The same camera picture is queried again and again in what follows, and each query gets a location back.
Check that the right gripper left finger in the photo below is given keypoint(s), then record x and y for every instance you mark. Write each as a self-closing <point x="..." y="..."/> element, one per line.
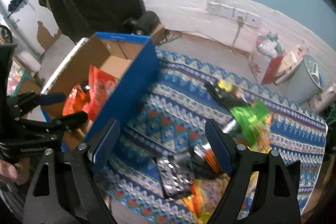
<point x="101" y="145"/>

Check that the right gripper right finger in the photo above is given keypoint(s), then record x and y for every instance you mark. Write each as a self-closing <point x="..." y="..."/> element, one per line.
<point x="222" y="145"/>

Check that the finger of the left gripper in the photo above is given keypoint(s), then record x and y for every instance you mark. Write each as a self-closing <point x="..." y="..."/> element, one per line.
<point x="29" y="100"/>
<point x="55" y="126"/>

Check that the yellow biscuit tube pack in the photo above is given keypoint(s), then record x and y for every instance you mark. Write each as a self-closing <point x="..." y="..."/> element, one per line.
<point x="205" y="152"/>

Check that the orange snack bag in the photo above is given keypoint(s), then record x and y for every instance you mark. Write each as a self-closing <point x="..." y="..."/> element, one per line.
<point x="77" y="98"/>

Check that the green snack bag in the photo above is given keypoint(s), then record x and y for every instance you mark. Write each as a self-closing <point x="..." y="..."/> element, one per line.
<point x="254" y="121"/>

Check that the gold orange biscuit pack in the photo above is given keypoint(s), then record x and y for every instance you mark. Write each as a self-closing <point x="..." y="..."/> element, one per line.
<point x="205" y="197"/>

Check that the black snack bag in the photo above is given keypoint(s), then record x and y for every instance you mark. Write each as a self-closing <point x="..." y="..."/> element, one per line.
<point x="226" y="94"/>

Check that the large orange-red snack bag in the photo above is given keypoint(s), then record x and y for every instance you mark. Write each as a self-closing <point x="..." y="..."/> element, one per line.
<point x="102" y="84"/>

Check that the silver foil snack pack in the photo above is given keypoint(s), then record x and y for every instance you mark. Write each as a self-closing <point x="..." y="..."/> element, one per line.
<point x="176" y="180"/>

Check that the person left hand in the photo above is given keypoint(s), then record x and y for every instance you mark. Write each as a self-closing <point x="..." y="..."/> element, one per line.
<point x="8" y="172"/>

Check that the patterned blue tablecloth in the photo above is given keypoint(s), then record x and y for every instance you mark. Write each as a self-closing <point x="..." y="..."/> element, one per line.
<point x="175" y="157"/>

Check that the blue cardboard box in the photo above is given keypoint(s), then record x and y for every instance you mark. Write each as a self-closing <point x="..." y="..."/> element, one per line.
<point x="118" y="68"/>

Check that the light blue waste bin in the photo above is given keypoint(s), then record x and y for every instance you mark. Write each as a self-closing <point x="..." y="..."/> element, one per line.
<point x="306" y="81"/>

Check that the white flat carton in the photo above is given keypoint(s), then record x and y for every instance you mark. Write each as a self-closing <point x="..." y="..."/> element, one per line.
<point x="289" y="64"/>

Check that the white electric kettle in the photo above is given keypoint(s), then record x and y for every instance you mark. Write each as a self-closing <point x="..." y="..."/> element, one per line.
<point x="323" y="100"/>

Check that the small brown cardboard box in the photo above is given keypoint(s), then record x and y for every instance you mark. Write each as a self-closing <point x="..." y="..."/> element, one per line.
<point x="158" y="34"/>

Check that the black umbrella on wall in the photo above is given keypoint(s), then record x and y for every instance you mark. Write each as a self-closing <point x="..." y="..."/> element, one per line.
<point x="14" y="5"/>

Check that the white wall socket row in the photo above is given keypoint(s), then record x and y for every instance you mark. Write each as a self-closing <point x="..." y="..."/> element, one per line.
<point x="229" y="12"/>

